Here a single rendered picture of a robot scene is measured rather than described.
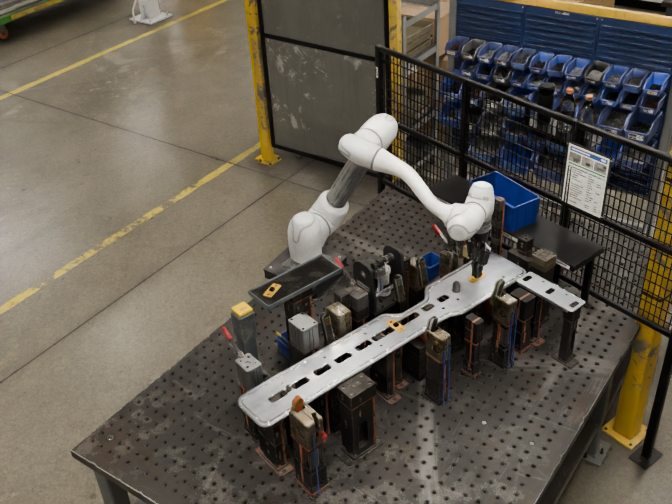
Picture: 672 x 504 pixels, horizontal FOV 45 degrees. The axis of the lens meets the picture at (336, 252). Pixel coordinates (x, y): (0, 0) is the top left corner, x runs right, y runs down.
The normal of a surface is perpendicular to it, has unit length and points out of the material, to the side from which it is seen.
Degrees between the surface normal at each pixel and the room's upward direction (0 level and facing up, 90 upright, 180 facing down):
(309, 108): 91
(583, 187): 90
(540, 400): 0
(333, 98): 90
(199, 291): 0
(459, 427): 0
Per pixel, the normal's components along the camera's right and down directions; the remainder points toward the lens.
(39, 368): -0.04, -0.82
